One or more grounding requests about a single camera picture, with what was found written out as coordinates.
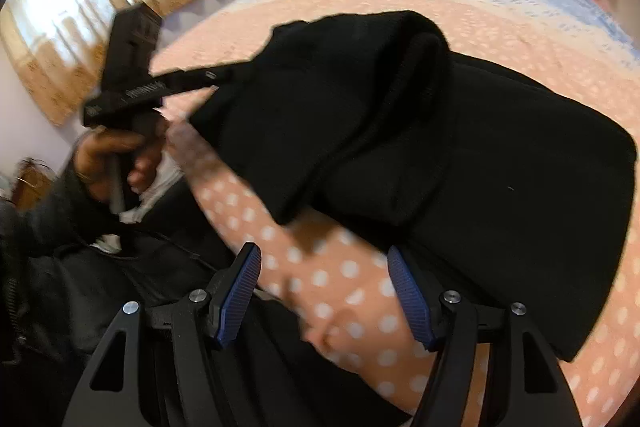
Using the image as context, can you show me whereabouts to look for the person's dark clothing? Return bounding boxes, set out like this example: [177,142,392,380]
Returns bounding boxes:
[0,187,416,427]

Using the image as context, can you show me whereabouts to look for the wooden chair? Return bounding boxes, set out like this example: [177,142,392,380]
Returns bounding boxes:
[11,157,60,210]

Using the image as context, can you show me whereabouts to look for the person's left hand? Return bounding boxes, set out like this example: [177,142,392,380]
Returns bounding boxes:
[74,117,170,204]

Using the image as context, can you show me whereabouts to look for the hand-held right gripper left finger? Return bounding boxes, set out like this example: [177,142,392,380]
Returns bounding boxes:
[61,242,262,427]

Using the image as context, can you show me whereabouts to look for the black pants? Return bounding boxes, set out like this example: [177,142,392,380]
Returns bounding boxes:
[189,10,638,363]

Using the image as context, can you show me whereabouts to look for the beige patterned window curtain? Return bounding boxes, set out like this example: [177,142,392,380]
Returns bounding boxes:
[0,0,221,128]

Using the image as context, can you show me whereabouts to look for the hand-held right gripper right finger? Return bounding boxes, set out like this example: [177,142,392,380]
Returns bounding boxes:
[387,245,583,427]

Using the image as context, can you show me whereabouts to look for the polka dot bed sheet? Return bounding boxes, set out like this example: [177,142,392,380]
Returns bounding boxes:
[148,0,640,427]

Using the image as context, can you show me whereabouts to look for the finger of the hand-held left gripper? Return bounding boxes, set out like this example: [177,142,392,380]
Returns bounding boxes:
[166,58,261,96]

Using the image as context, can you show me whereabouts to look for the white cloth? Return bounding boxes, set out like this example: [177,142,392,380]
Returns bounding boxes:
[90,154,187,255]

